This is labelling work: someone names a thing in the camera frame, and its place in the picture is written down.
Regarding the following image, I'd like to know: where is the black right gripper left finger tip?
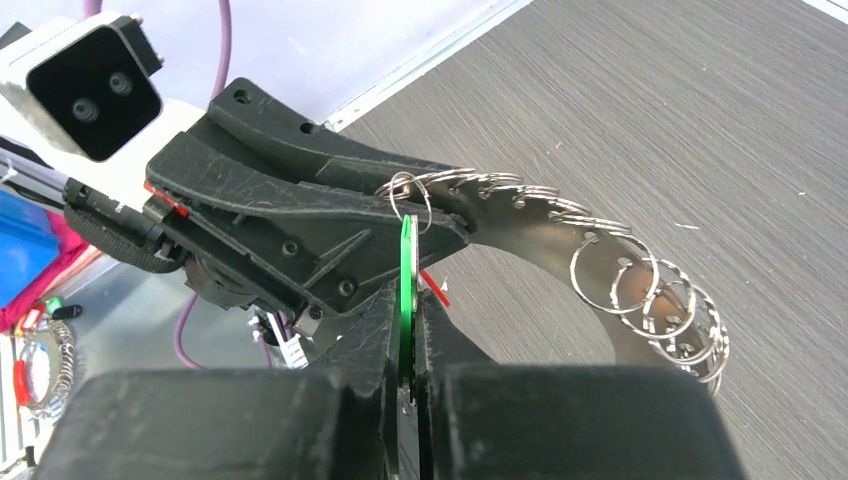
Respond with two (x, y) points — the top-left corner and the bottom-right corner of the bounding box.
(34, 283), (399, 479)

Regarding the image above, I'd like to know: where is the red key tag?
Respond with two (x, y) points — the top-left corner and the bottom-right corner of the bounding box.
(418, 270), (451, 307)

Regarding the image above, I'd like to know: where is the spare keyring organizer with tags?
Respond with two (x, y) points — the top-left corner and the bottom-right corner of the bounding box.
(12, 297), (83, 419)

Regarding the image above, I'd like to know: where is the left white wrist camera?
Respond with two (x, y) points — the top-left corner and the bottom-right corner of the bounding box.
(1, 12), (163, 163)

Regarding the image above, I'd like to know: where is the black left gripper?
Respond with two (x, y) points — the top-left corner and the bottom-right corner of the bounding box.
(63, 132), (470, 345)

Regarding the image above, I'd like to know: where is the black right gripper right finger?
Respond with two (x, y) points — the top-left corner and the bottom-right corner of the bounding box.
(415, 294), (745, 479)

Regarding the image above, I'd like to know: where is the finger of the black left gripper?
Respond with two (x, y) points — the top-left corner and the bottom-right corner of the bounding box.
(206, 78), (454, 194)

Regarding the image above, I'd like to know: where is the green key tag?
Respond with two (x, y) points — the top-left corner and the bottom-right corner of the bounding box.
(398, 215), (419, 384)

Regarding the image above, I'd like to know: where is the blue and pink cloth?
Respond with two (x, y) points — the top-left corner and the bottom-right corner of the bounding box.
(1, 192), (89, 333)

